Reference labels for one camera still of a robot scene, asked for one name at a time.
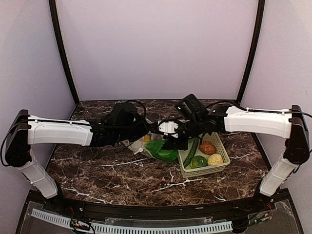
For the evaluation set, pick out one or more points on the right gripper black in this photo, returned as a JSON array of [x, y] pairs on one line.
[[174, 143]]

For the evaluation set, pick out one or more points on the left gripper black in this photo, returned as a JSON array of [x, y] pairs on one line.
[[145, 126]]

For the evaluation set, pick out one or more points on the clear polka dot zip bag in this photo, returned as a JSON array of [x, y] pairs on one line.
[[137, 147]]

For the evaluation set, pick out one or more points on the bok choy toy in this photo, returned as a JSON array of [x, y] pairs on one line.
[[155, 148]]

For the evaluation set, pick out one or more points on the green plastic basket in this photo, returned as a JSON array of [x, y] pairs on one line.
[[215, 140]]

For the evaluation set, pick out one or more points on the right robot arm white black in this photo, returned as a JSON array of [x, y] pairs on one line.
[[286, 123]]

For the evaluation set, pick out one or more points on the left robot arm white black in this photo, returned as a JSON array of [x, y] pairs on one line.
[[27, 130]]

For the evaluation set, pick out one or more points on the green cucumber toy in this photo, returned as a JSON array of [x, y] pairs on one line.
[[191, 152]]

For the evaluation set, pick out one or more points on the brown bun toy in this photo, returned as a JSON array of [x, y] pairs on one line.
[[207, 148]]

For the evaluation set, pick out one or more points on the green yellow pepper toy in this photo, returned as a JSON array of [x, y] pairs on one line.
[[198, 162]]

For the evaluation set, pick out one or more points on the cream cauliflower toy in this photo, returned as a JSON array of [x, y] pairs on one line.
[[215, 159]]

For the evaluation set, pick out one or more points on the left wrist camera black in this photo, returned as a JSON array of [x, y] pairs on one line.
[[123, 114]]

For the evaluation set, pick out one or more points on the black front rail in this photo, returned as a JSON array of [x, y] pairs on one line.
[[99, 211]]

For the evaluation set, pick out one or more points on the white slotted cable duct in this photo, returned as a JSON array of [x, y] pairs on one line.
[[136, 226]]

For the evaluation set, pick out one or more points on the right black frame post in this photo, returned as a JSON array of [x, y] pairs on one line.
[[254, 42]]

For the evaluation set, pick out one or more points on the black frame post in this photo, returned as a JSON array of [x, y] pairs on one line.
[[61, 50], [254, 42]]

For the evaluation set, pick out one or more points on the left black frame post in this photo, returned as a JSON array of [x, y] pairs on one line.
[[61, 50]]

